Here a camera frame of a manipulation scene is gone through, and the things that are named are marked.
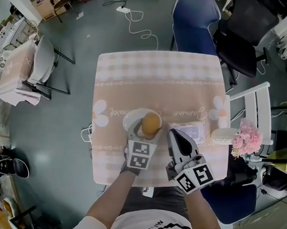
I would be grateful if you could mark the person's dark trousers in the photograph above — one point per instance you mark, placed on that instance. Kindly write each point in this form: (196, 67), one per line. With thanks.
(157, 203)

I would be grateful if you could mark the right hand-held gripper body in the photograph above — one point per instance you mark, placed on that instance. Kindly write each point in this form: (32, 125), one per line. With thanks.
(195, 175)

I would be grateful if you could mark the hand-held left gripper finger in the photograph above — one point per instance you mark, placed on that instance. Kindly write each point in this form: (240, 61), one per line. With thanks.
(156, 139)
(133, 131)

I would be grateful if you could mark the person's left hand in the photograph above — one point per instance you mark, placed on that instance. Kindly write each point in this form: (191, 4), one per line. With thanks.
(125, 167)

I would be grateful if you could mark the grey office chair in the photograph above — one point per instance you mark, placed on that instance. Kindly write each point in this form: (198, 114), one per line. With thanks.
(278, 179)

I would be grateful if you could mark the blue chair with black jacket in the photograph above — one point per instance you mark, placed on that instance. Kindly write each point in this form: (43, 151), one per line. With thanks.
(230, 203)

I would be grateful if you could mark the black mesh office chair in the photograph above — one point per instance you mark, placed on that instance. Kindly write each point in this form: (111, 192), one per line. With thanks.
(238, 52)

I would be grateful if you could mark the table with pink checked cloth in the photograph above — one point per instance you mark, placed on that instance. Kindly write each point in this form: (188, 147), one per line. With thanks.
(160, 88)

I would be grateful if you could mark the white ribbed vase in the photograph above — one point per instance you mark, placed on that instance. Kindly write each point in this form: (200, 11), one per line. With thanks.
(222, 136)

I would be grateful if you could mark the white dotted cushion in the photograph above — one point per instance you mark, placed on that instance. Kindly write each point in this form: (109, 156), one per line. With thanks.
(1, 61)

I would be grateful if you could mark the person's white shirt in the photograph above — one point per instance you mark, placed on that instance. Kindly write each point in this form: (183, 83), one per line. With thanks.
(150, 227)

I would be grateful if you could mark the small table with pink cloth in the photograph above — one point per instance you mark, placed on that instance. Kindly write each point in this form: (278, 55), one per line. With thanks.
(15, 78)

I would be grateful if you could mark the person's right forearm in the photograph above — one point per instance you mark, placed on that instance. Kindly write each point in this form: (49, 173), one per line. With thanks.
(200, 216)

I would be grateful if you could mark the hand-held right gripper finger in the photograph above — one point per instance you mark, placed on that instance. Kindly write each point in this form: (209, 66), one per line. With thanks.
(178, 144)
(194, 150)

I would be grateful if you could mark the grey shell chair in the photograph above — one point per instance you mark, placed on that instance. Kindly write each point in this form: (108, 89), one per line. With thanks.
(43, 60)

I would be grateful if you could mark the blue padded chair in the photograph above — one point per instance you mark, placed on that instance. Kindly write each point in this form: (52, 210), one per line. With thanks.
(195, 24)

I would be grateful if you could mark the white wet wipes packet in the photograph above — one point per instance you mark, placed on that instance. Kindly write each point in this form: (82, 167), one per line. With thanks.
(194, 129)

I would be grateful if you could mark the white slatted chair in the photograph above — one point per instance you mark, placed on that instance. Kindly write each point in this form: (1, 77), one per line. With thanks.
(250, 109)

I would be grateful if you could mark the white plate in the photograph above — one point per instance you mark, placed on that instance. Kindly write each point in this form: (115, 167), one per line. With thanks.
(131, 119)

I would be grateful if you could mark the person's left forearm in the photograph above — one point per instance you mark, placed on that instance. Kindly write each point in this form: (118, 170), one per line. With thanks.
(110, 197)

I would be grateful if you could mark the white stool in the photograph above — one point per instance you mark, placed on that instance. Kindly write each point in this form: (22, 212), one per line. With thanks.
(223, 1)

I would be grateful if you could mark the white cabinet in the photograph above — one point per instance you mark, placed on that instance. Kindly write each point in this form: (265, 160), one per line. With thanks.
(7, 36)

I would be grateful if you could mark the cardboard box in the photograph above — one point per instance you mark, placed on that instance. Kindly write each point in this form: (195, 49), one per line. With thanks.
(47, 4)

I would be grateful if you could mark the pink flower bunch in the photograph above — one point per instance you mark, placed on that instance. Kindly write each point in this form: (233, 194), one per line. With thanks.
(247, 138)

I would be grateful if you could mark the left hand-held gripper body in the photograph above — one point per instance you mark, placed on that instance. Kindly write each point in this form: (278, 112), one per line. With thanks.
(140, 154)

